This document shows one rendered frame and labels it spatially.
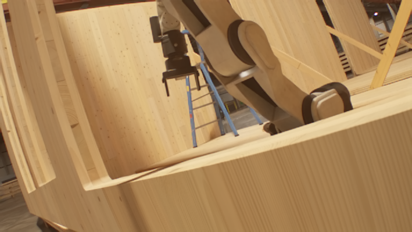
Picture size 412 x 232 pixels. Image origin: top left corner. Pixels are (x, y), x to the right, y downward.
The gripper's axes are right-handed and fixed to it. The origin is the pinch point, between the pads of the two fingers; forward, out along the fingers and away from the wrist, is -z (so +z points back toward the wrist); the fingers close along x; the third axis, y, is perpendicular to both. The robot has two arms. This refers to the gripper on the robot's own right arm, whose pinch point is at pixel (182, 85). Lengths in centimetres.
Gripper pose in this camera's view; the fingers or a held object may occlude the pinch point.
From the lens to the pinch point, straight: 112.2
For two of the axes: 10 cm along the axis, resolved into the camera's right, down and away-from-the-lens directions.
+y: 1.6, -0.4, -9.9
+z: -2.1, -9.8, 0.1
